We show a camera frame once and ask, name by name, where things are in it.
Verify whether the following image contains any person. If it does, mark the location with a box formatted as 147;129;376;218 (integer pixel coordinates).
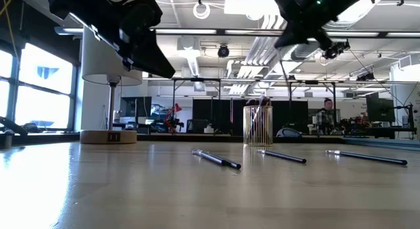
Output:
314;97;336;135

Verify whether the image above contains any white coiled ceiling cable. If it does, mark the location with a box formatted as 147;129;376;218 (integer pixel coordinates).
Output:
192;1;211;20

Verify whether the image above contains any white shade wooden base lamp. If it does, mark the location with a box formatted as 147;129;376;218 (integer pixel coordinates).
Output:
79;25;144;145

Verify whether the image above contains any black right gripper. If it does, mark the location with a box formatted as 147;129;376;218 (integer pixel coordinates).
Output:
274;7;342;51

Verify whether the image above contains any black ceiling-mounted camera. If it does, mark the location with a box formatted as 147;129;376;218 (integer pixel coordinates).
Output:
217;44;231;59

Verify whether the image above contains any medium black makeup brush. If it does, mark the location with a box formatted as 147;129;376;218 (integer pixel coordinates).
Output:
192;148;242;171

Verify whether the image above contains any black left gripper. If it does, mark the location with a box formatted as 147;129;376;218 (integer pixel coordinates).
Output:
47;0;177;79

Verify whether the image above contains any thin black makeup brush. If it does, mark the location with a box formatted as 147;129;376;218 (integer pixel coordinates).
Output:
325;149;409;167
257;148;308;165

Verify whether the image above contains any black background station frame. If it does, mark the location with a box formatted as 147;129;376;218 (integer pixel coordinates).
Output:
172;77;338;135

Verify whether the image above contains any black computer monitor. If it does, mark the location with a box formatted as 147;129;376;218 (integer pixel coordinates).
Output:
119;96;153;125
366;92;396;123

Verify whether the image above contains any gold wire brush cup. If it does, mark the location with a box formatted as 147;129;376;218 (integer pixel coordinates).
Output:
243;105;274;147

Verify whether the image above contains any white rounded device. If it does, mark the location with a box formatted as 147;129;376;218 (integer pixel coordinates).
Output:
276;127;303;138

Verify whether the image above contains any black partition screen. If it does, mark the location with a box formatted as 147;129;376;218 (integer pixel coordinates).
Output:
192;98;309;135

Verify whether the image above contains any black ceiling-mounted device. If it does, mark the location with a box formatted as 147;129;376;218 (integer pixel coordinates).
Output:
323;40;351;60

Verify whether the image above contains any fluffy powder makeup brush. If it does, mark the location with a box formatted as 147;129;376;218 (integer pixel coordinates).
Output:
247;96;272;141
245;98;262;138

